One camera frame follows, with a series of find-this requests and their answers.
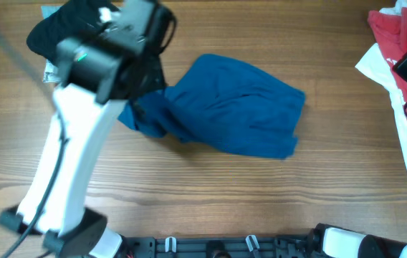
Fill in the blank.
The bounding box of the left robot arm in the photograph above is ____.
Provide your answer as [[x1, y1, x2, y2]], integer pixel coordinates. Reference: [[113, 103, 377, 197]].
[[0, 37, 166, 257]]

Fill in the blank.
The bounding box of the folded grey patterned cloth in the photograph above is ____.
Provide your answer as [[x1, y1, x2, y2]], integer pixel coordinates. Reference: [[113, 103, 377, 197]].
[[41, 6, 60, 83]]

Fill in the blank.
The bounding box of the folded black garment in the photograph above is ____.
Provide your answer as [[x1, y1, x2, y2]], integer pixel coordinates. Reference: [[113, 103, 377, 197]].
[[26, 0, 119, 64]]

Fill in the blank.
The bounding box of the white t-shirt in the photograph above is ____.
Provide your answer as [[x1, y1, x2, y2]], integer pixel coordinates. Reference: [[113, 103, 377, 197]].
[[355, 0, 407, 170]]

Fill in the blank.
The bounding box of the blue t-shirt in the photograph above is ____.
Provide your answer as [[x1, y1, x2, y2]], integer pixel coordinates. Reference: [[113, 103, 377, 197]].
[[118, 54, 305, 159]]

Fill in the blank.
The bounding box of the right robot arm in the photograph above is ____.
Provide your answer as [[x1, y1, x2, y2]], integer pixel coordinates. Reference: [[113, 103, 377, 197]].
[[306, 224, 407, 258]]

